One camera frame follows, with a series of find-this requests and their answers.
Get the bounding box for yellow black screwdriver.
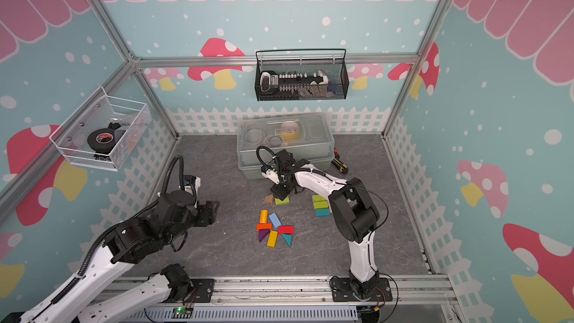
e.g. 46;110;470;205
332;158;348;174

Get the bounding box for green lit circuit board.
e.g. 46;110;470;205
171;307;194;320

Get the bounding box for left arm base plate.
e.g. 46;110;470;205
182;278;215;305

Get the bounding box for white wire basket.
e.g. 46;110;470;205
50;88;152;172

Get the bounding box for green block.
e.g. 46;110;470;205
313;200;329;210
312;195;327;202
274;197;290;206

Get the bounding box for black tape roll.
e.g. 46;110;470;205
88;128;117;155

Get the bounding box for teal triangle block bottom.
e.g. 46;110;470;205
281;234;292;247

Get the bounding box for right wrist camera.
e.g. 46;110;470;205
261;166;279;182

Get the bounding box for white black tool in basket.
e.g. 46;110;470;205
255;70;329;97

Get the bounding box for orange yellow supermarket block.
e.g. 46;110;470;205
259;210;268;224

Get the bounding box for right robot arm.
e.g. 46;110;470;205
256;145;381;301

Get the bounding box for red block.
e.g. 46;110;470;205
277;225;294;235

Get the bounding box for black wire mesh basket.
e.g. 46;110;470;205
254;49;349;101

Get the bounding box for translucent plastic storage box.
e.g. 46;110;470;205
237;114;335;179

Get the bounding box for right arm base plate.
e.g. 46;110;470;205
329;275;393;303

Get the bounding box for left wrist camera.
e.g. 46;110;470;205
183;175;200;198

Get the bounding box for small tan cube block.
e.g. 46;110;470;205
265;194;275;204

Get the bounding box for teal rectangular block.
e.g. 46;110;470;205
315;209;330;217

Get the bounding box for green block top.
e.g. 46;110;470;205
274;197;290;206

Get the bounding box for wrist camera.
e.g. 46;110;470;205
261;166;279;182
183;175;200;198

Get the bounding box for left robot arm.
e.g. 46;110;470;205
3;155;220;322

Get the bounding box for light blue block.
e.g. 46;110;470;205
268;213;282;230

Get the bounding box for purple triangle block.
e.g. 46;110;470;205
259;229;271;242

